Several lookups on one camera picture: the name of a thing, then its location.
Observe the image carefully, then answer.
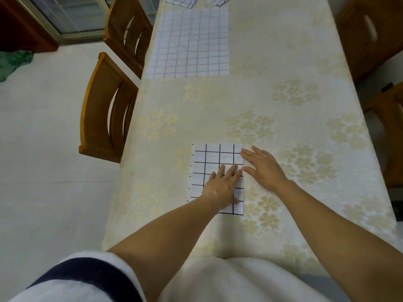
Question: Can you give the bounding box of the person's left hand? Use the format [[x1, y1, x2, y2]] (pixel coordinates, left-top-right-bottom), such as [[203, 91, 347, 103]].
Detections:
[[201, 164, 243, 213]]

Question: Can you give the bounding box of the person's right hand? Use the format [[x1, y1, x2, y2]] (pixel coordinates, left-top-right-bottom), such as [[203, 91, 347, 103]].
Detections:
[[240, 146, 296, 195]]

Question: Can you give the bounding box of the earlier checked cloth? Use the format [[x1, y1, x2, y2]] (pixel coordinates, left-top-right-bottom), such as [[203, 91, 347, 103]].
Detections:
[[166, 0, 199, 10]]

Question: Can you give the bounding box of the person's left forearm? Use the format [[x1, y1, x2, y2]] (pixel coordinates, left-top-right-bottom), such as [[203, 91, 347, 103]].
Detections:
[[107, 195, 220, 302]]

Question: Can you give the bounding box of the person's right forearm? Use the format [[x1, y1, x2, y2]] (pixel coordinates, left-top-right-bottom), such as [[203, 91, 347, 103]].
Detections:
[[277, 181, 403, 302]]

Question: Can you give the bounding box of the wooden dining chair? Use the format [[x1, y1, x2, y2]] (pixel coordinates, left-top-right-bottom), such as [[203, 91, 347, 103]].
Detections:
[[104, 0, 154, 80], [79, 52, 139, 164], [336, 0, 403, 84], [364, 81, 403, 189]]

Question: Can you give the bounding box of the table with cream floral tablecloth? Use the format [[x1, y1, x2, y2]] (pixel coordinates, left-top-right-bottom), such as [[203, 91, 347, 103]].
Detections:
[[101, 0, 403, 277]]

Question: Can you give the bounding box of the glass sliding door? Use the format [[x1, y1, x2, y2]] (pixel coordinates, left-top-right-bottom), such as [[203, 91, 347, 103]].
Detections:
[[16, 0, 161, 45]]

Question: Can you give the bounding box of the green cloth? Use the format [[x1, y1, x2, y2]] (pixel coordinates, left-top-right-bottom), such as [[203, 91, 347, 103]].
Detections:
[[0, 49, 34, 83]]

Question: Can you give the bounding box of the dark red wooden cabinet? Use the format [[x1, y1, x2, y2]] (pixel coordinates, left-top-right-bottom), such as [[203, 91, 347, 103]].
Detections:
[[0, 0, 60, 54]]

